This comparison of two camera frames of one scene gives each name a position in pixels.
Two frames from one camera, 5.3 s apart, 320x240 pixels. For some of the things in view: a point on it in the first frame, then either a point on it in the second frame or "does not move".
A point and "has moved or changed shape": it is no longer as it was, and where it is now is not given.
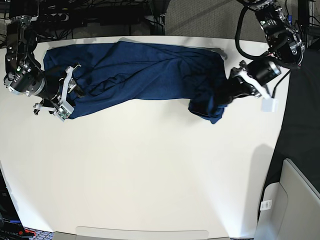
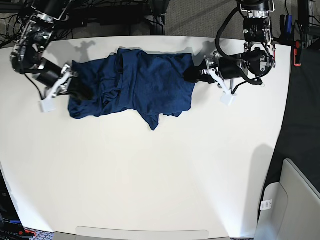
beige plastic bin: (289, 209) does not move
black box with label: (11, 227) does not move
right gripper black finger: (236, 86) → (193, 74)
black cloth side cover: (299, 138) does not move
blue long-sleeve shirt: (129, 73) has moved or changed shape
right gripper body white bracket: (244, 73) → (212, 65)
